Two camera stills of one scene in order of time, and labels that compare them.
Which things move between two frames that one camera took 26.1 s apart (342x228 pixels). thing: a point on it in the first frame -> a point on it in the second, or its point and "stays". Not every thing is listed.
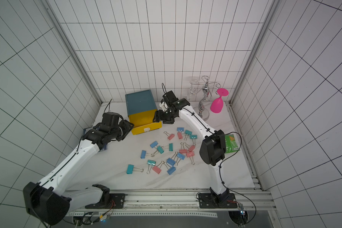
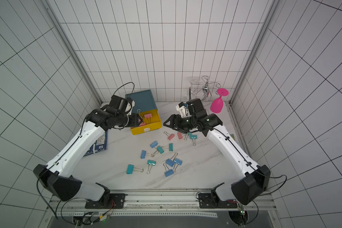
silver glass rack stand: [205, 87] stays
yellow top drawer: [143, 122] stays
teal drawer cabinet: [140, 102] stays
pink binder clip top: [170, 136] stays
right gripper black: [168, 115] -> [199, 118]
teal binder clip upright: [170, 147] stays
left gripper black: [128, 127] -> [136, 118]
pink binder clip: [190, 154] -> [147, 116]
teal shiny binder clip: [150, 163] stays
